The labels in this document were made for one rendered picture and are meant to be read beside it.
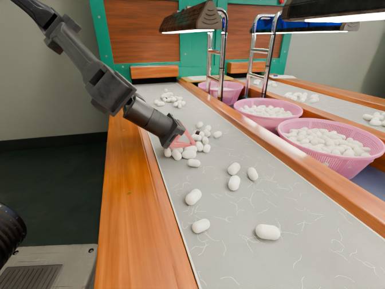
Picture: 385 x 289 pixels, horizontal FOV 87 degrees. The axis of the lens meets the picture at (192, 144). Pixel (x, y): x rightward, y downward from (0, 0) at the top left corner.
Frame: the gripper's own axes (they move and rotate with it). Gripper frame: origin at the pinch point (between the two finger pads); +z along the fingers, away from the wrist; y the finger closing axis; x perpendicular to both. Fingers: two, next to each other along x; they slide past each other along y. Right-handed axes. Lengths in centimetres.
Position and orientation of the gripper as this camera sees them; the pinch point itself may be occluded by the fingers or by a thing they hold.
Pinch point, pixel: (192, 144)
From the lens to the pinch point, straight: 56.3
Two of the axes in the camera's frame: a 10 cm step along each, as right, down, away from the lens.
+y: -3.0, -4.3, 8.5
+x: -5.9, 7.8, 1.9
